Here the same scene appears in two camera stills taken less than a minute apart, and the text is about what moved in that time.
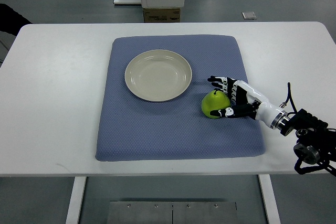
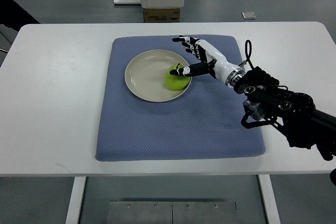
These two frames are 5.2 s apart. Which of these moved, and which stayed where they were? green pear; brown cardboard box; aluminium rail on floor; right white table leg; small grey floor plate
Moved: green pear
Stayed: brown cardboard box; aluminium rail on floor; right white table leg; small grey floor plate
